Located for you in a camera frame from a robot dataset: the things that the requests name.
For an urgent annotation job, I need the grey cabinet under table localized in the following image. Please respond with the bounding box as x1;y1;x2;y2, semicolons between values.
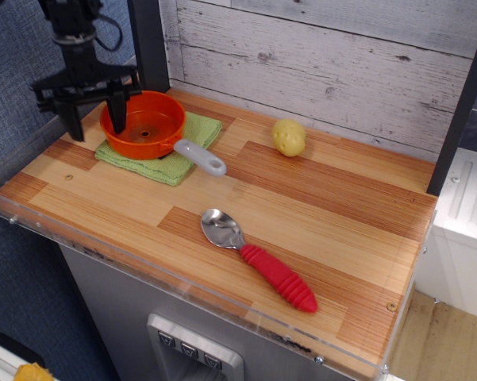
61;246;346;380

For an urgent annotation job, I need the orange pan with grey handle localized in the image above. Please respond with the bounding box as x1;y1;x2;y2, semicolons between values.
100;90;227;177

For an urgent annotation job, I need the spoon with red handle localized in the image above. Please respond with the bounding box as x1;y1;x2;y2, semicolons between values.
201;209;318;314

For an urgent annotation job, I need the dark upright post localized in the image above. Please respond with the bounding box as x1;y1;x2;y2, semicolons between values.
128;0;170;93
426;49;477;196

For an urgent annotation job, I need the white side unit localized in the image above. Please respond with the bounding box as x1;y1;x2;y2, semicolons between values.
414;148;477;316

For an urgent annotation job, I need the green folded cloth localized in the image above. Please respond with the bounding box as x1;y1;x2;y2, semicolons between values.
95;112;222;187

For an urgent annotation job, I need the dark left upright post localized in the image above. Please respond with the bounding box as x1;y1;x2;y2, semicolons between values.
128;0;170;93

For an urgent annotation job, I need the black and yellow object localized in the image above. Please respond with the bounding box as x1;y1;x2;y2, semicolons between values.
0;333;56;381

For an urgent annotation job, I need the silver dispenser button panel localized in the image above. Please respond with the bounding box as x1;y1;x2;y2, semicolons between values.
147;314;245;380

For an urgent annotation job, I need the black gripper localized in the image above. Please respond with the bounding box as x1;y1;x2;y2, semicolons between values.
30;37;142;142

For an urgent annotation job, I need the clear acrylic table guard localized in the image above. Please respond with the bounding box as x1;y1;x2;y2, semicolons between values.
0;55;437;381

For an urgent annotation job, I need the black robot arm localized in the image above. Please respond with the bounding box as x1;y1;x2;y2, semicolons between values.
30;1;141;141

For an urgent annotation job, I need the dark right upright post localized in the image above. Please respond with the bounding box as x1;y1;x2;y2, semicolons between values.
426;49;477;196

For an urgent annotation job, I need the yellow toy potato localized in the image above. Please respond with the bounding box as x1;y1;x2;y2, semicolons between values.
271;118;306;157

